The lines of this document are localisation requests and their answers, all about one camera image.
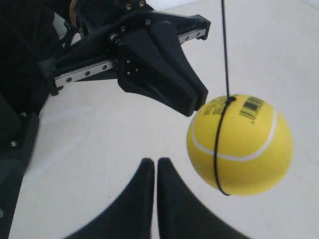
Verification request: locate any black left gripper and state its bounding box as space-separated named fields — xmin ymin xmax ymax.
xmin=38 ymin=11 xmax=210 ymax=117

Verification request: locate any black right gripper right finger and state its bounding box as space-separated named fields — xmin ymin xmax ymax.
xmin=157 ymin=158 xmax=246 ymax=239

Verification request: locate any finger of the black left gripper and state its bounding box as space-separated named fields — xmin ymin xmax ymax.
xmin=150 ymin=21 xmax=208 ymax=112

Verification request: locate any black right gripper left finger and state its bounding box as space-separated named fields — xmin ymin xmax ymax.
xmin=68 ymin=158 xmax=155 ymax=239

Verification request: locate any black string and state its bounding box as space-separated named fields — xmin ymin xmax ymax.
xmin=214 ymin=0 xmax=237 ymax=196

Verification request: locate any yellow tennis ball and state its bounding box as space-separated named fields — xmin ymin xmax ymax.
xmin=186 ymin=94 xmax=293 ymax=196

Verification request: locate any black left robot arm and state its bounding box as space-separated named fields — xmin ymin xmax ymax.
xmin=0 ymin=0 xmax=211 ymax=239

